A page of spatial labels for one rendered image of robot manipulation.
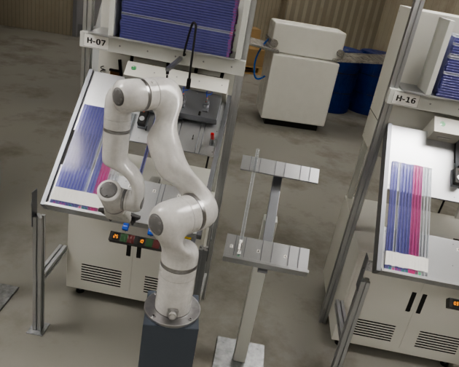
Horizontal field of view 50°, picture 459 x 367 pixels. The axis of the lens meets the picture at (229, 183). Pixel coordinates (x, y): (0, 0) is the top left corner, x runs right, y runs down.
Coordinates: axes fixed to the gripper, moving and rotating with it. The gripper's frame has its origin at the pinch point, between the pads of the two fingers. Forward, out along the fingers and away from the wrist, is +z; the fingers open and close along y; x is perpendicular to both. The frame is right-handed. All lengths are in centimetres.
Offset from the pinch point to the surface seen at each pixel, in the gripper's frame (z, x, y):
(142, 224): 9.7, 2.2, 6.7
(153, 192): 10.2, 17.6, 7.6
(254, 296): 37, -13, 61
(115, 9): -18, 89, -25
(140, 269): 64, -6, 1
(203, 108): 3, 60, 21
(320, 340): 87, -20, 103
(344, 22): 497, 583, 167
